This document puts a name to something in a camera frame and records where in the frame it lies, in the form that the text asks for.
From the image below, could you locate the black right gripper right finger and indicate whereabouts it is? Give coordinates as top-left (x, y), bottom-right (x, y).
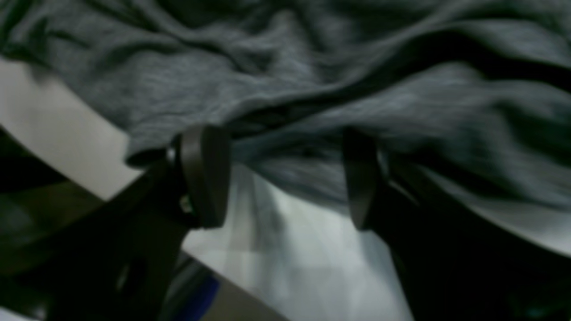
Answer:
top-left (342, 128), bottom-right (570, 321)

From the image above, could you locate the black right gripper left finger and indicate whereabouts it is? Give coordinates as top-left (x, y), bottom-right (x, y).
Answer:
top-left (1, 125), bottom-right (231, 321)

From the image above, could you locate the grey t-shirt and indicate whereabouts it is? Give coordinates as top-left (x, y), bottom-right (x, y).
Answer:
top-left (0, 0), bottom-right (571, 214)

